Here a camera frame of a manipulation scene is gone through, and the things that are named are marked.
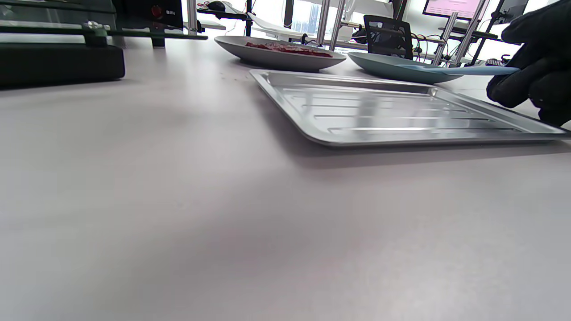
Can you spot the black mesh office chair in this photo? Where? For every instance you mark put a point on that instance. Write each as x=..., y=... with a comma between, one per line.
x=388, y=35

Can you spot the teal plate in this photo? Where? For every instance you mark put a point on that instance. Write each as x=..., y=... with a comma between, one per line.
x=388, y=70

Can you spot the person's right hand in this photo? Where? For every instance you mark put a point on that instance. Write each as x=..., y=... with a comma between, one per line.
x=542, y=58

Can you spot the aluminium frame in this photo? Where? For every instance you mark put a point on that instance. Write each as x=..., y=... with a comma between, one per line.
x=192, y=15
x=339, y=20
x=468, y=35
x=323, y=20

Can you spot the red toaster oven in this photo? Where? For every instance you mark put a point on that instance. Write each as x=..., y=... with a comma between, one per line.
x=58, y=62

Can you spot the black keyboard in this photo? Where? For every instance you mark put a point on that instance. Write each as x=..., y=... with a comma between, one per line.
x=493, y=62

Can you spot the blue dessert spatula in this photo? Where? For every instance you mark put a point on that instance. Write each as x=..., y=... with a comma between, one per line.
x=468, y=70

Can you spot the grey plate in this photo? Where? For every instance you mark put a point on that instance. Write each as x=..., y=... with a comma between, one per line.
x=267, y=61

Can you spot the black keyboard tray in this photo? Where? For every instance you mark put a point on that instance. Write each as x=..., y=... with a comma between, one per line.
x=232, y=14

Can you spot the silver baking tray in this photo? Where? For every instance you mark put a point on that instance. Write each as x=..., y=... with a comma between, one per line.
x=379, y=116

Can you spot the black computer mouse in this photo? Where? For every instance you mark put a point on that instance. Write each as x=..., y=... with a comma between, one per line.
x=216, y=6

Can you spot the brown grilled steak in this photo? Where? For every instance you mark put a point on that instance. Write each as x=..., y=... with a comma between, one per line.
x=285, y=48

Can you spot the monitor with pink screen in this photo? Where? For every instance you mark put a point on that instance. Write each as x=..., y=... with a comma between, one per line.
x=453, y=6

